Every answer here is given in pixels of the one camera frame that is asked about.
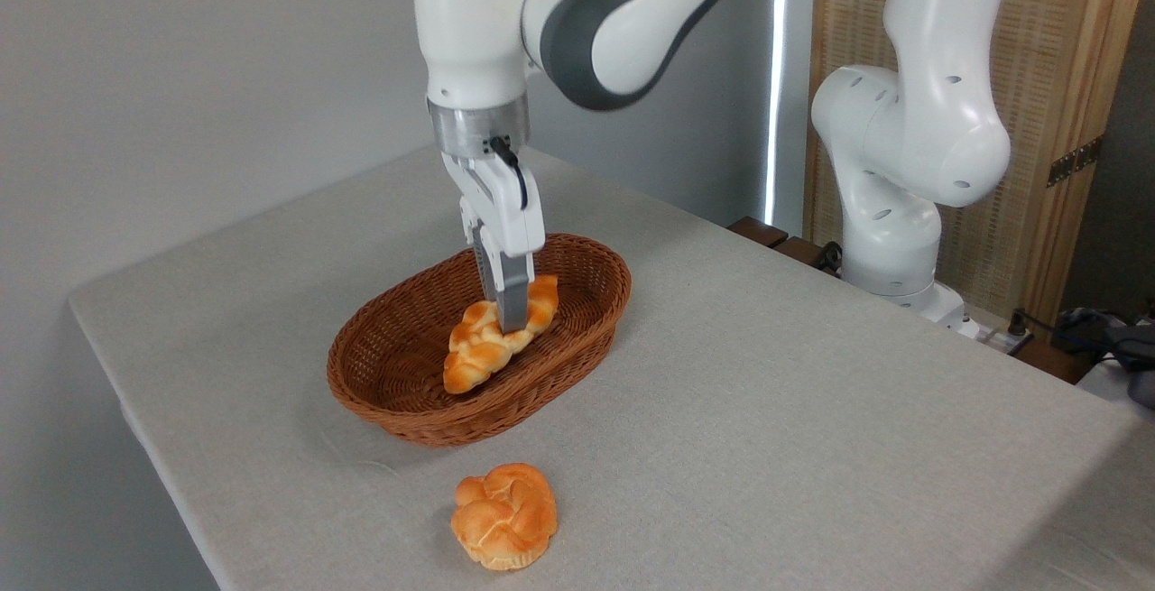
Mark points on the wooden rattan folding screen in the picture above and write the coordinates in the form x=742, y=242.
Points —
x=1074, y=50

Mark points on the dark brown wooden block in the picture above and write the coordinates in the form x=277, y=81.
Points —
x=758, y=231
x=803, y=251

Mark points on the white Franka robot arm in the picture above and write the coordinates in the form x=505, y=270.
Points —
x=911, y=140

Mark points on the long braided bread loaf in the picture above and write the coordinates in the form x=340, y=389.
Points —
x=478, y=352

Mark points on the grey tablecloth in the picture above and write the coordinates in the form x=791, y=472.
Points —
x=767, y=410

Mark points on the dark metal screen hinge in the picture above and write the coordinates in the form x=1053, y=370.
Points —
x=1074, y=161

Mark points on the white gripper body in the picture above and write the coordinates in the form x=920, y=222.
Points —
x=505, y=212

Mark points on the round knotted bread roll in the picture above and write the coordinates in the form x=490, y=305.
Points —
x=503, y=514

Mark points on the brown oval wicker basket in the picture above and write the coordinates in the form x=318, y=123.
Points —
x=388, y=365

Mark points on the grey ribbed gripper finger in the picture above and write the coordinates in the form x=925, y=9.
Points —
x=512, y=298
x=481, y=257

